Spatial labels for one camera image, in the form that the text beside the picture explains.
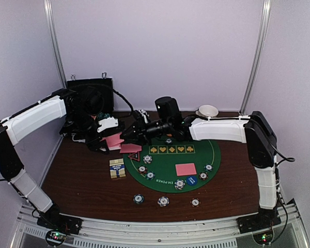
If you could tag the teal chip stack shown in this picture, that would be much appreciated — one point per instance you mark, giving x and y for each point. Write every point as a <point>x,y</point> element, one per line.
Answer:
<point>103,116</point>

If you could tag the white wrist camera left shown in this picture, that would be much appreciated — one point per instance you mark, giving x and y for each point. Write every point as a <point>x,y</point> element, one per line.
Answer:
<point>107,123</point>

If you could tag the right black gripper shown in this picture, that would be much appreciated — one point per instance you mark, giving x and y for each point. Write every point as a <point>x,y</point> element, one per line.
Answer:
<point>140,133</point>

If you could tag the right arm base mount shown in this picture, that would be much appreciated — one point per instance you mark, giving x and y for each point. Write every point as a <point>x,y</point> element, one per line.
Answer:
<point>256,222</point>

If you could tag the green blue chip mat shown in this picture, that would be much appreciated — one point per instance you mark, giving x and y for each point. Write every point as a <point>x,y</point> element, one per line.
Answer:
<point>150,175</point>
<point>208,167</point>
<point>168,141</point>

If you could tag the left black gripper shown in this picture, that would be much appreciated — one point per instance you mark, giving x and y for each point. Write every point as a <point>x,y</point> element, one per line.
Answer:
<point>93,145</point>

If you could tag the pink backed card deck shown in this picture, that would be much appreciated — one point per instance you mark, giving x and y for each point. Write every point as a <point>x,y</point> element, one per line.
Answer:
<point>114,141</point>

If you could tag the brown red chip stack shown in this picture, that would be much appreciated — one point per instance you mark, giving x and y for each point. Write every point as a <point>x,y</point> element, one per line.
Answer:
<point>195,202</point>

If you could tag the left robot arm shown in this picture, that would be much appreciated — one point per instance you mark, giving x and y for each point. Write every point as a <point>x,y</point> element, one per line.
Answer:
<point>30,123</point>

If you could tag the red black triangular button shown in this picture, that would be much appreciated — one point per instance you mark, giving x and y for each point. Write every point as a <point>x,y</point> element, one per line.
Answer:
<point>134,156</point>

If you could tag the blue round blind button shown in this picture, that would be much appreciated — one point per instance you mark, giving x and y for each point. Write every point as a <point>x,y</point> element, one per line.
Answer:
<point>191,180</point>

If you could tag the round green poker mat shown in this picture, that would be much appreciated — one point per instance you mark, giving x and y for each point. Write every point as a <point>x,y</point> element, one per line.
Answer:
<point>165,157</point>

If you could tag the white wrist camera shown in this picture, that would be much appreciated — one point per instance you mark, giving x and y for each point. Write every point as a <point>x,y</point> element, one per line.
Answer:
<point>107,123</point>
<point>144,115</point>

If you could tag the blue chip stack mat bottom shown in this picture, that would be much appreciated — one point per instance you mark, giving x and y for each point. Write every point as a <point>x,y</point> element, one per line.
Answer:
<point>179,184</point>

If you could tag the green blue chip mat top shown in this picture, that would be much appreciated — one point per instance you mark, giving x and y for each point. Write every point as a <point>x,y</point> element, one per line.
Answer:
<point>168,141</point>

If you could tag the dark blue chip stack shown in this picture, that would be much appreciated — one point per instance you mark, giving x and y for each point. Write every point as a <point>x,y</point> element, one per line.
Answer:
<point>138,199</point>

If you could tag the gold card deck box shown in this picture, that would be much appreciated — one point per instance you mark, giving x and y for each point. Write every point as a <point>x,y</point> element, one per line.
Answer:
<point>117,168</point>

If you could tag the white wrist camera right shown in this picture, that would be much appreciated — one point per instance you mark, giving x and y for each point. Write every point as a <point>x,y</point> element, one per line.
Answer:
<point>144,115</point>

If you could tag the black chip carrying case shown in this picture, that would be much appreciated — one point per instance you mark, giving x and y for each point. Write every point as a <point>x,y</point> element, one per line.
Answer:
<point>86,99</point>

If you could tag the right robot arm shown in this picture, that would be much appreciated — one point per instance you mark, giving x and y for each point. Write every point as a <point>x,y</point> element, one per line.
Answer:
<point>252,130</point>

